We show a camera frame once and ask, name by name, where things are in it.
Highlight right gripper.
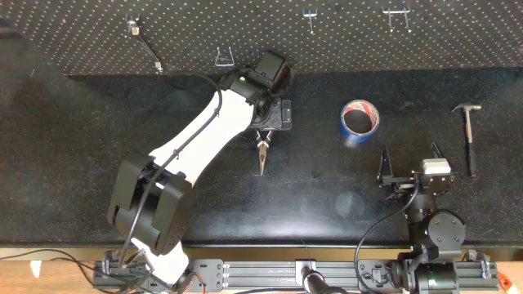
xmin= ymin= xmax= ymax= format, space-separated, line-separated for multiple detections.
xmin=375 ymin=141 xmax=456 ymax=202

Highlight roll of blue tape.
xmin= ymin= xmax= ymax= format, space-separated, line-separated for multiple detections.
xmin=339 ymin=99 xmax=381 ymax=145

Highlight hammer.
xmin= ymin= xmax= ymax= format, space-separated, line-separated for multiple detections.
xmin=451 ymin=102 xmax=482 ymax=179

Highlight black and white pliers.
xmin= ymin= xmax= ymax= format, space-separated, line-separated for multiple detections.
xmin=255 ymin=129 xmax=274 ymax=176

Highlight wrench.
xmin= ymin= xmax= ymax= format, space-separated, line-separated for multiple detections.
xmin=126 ymin=20 xmax=165 ymax=74

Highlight black pegboard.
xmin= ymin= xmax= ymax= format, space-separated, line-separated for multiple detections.
xmin=0 ymin=0 xmax=523 ymax=77

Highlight small orange object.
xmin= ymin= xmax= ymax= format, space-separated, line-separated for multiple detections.
xmin=498 ymin=271 xmax=514 ymax=294

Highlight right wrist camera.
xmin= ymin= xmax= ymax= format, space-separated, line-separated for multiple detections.
xmin=418 ymin=158 xmax=453 ymax=176

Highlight mounting rail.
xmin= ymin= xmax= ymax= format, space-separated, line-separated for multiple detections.
xmin=92 ymin=248 xmax=500 ymax=294

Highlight thin black cable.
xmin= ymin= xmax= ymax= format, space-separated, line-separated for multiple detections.
xmin=0 ymin=247 xmax=123 ymax=294

